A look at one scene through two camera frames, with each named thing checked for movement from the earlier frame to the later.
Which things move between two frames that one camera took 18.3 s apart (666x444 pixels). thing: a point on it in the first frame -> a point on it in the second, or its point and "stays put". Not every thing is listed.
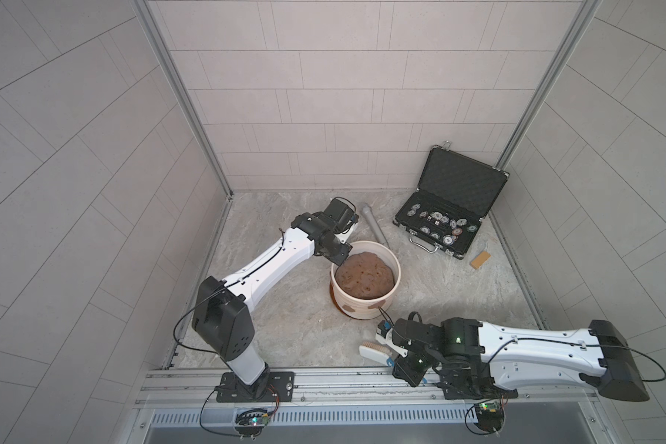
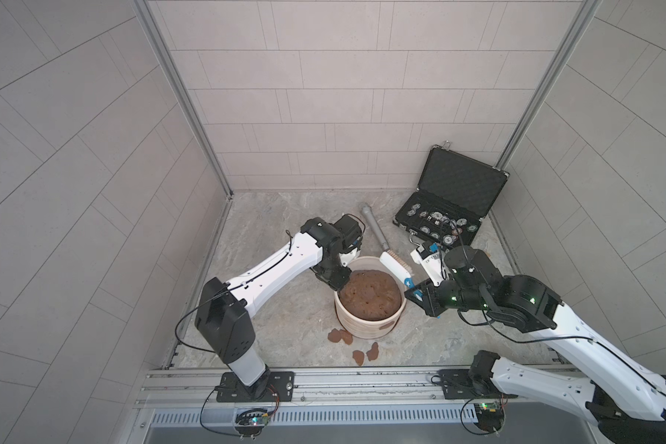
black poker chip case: x=455 y=193 stays put
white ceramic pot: x=375 y=307 -> x=370 y=328
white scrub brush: x=376 y=352 -> x=399 y=267
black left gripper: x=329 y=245 -> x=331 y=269
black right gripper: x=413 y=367 -> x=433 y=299
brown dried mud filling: x=364 y=276 stays put
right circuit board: x=490 y=416 stays put
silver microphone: x=375 y=224 stays put
